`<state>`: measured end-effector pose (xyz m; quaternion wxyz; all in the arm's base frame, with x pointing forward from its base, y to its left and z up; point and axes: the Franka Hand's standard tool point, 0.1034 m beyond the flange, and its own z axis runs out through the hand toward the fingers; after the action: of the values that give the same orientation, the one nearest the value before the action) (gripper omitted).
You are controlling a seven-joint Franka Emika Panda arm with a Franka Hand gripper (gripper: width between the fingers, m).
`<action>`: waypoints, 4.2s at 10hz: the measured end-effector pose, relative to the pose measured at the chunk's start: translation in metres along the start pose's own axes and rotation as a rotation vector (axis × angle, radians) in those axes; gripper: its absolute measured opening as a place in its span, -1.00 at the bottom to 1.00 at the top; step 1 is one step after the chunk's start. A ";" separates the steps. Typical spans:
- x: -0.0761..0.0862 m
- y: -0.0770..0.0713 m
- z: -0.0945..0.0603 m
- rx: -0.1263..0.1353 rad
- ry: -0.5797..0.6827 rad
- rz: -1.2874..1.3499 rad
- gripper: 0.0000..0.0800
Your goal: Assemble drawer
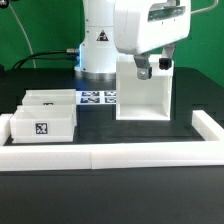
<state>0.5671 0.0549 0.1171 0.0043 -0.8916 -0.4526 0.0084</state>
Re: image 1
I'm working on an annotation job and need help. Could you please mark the thin white cable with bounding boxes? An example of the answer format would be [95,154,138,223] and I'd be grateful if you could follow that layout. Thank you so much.
[7,2,37,69]

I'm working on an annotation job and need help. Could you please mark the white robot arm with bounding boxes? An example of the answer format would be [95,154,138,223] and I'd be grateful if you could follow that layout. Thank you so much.
[75,0,191,80]

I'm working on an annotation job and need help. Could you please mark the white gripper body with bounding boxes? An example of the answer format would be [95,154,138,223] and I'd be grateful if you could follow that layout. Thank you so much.
[114,0,191,55]

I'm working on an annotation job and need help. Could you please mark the white front fence bar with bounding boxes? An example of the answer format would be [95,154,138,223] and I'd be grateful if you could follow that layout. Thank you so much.
[0,141,224,171]

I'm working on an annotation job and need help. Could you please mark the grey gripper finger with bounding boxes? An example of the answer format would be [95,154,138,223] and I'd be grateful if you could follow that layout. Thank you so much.
[134,53,152,80]
[159,43,175,70]

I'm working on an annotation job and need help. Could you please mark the white fiducial marker sheet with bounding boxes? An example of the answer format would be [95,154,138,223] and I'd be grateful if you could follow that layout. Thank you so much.
[76,90,116,105]

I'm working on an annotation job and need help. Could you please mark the white left fence block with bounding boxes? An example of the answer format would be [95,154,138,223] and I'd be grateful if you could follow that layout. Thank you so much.
[0,114,12,146]

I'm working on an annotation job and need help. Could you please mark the white fence bar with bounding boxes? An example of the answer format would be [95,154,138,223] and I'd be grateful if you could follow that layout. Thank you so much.
[192,110,224,141]
[0,141,224,171]

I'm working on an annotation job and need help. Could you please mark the black cable bundle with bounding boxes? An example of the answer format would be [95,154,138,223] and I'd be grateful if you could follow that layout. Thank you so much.
[11,48,81,70]

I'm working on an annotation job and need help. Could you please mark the white drawer cabinet frame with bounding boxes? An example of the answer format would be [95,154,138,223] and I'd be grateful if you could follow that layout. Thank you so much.
[116,54,174,120]

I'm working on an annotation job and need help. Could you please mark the white drawer box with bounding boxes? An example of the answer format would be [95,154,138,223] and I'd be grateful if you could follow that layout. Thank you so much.
[10,105,77,143]
[22,89,76,106]

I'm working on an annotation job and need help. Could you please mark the white right fence bar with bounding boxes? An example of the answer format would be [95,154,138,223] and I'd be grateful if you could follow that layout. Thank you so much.
[192,110,224,141]

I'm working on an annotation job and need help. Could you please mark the white front drawer box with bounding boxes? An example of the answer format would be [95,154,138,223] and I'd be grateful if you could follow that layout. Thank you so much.
[10,105,77,143]

